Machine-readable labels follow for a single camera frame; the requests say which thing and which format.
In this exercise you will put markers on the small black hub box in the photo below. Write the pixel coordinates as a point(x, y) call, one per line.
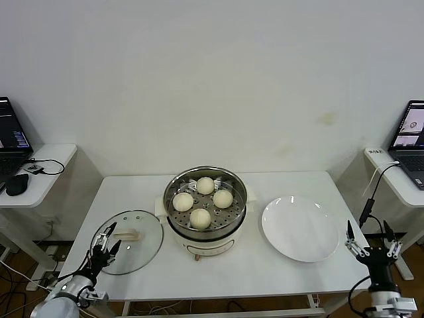
point(34, 168)

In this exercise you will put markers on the white table frame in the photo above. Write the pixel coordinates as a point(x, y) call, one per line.
point(281, 311)

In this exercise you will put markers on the black computer mouse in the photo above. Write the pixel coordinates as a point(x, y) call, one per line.
point(18, 185)

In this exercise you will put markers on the white steamed baozi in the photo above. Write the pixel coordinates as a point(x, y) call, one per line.
point(205, 185)
point(199, 218)
point(222, 198)
point(183, 202)

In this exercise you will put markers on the grey laptop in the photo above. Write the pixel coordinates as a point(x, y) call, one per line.
point(410, 126)

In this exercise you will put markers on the cream electric cooker base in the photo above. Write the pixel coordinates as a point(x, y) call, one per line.
point(205, 246)

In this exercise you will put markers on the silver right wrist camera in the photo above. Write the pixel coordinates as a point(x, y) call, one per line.
point(404, 304)

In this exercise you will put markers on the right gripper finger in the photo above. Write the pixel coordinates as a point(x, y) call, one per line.
point(388, 232)
point(350, 232)

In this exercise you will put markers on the white round plate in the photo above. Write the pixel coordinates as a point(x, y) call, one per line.
point(298, 228)

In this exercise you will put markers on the black laptop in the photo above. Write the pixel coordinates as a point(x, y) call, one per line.
point(13, 132)

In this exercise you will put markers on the stainless steel steamer basket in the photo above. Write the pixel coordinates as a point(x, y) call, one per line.
point(228, 217)

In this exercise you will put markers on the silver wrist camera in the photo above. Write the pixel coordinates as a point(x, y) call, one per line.
point(404, 304)
point(94, 295)

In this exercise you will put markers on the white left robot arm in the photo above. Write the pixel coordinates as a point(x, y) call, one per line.
point(59, 304)

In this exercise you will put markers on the round glass lid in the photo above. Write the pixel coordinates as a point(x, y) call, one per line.
point(142, 245)

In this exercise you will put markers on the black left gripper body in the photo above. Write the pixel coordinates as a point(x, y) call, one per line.
point(99, 258)

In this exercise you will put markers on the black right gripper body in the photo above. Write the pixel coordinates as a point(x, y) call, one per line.
point(381, 268)

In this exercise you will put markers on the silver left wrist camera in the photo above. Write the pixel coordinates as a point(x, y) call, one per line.
point(94, 295)

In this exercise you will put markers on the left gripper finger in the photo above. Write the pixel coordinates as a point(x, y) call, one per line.
point(116, 247)
point(105, 236)

